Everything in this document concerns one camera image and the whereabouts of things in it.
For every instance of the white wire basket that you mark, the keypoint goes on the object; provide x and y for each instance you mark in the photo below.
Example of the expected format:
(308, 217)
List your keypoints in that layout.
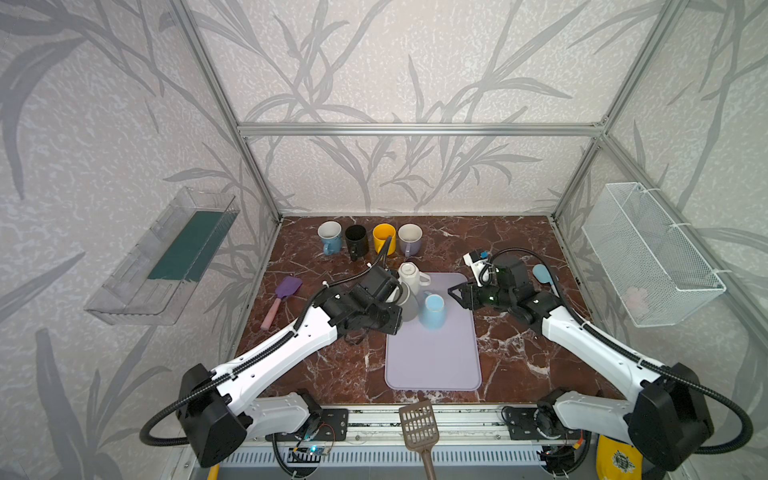
(659, 275)

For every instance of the brown slotted spatula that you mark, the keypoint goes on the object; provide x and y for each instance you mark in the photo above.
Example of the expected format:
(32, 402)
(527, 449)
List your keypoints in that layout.
(420, 432)

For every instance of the yellow mug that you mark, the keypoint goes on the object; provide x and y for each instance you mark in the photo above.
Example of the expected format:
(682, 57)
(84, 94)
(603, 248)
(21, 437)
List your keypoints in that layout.
(384, 236)

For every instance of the lavender tray mat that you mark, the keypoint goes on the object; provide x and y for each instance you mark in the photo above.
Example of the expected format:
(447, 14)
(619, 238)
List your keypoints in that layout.
(444, 359)

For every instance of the black mug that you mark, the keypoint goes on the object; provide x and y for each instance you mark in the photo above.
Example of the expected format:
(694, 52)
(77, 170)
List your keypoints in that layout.
(356, 239)

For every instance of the teal patterned mug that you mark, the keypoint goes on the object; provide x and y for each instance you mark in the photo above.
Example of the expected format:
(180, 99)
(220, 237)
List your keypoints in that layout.
(330, 233)

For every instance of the purple mug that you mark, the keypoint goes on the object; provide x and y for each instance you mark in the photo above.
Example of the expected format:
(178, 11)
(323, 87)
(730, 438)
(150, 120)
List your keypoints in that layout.
(410, 239)

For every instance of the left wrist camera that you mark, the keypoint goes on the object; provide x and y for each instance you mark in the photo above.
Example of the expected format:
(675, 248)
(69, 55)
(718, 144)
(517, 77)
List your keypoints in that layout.
(381, 284)

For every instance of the white faceted mug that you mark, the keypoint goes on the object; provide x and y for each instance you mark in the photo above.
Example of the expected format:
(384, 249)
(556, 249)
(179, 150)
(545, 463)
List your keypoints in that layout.
(413, 277)

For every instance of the light blue mug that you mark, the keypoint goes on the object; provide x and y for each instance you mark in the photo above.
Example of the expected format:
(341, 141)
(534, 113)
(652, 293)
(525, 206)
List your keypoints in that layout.
(433, 312)

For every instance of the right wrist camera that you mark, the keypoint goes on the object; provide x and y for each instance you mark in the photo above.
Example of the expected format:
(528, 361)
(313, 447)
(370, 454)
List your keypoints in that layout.
(479, 263)

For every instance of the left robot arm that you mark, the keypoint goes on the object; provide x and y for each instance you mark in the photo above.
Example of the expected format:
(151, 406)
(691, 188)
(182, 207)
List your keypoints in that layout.
(218, 409)

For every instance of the clear plastic shelf bin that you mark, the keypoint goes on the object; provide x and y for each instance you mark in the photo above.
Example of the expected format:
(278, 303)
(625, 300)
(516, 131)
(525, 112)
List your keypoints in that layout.
(153, 284)

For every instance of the yellow work glove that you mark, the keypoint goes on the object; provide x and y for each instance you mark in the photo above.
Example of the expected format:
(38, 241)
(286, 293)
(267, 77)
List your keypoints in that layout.
(617, 460)

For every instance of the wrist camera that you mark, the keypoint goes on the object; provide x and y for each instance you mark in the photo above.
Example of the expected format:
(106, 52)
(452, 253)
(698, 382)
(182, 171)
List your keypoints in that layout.
(381, 284)
(479, 263)

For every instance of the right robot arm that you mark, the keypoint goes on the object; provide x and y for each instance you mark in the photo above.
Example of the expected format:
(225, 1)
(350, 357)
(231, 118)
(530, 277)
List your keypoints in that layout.
(665, 413)

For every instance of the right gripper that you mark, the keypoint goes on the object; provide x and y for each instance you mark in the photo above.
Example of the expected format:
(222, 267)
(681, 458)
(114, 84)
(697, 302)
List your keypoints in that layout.
(475, 293)

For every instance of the grey mug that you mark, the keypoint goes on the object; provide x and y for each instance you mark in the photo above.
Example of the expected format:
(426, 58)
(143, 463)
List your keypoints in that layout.
(405, 299)

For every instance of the light blue spatula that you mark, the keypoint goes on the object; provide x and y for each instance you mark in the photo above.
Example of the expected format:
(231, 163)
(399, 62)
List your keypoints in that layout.
(542, 275)

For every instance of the purple spatula pink handle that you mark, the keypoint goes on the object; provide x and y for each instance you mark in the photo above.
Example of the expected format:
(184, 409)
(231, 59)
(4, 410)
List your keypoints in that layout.
(288, 287)

